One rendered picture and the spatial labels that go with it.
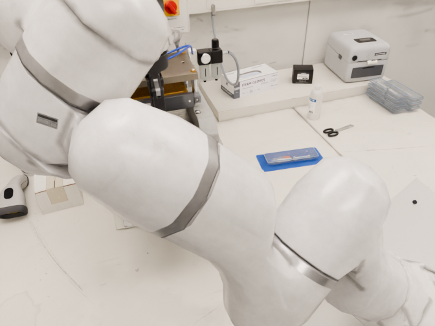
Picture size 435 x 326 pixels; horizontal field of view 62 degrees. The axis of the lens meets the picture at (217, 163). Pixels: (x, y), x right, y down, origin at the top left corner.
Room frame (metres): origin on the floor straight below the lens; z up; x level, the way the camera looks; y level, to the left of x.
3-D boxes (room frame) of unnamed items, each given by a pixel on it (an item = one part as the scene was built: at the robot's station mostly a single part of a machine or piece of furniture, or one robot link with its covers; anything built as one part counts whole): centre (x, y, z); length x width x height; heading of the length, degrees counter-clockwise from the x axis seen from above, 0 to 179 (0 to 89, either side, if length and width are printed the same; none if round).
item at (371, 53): (1.64, -0.66, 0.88); 0.25 x 0.20 x 0.17; 10
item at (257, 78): (1.51, -0.15, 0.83); 0.23 x 0.12 x 0.07; 116
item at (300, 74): (1.56, -0.40, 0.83); 0.09 x 0.06 x 0.07; 83
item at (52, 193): (0.89, 0.51, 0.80); 0.19 x 0.13 x 0.09; 16
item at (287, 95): (1.56, -0.37, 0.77); 0.84 x 0.30 x 0.04; 106
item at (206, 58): (1.20, 0.02, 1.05); 0.15 x 0.05 x 0.15; 104
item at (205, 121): (0.98, 0.05, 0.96); 0.26 x 0.05 x 0.07; 14
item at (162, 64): (0.81, 0.14, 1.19); 0.08 x 0.08 x 0.09
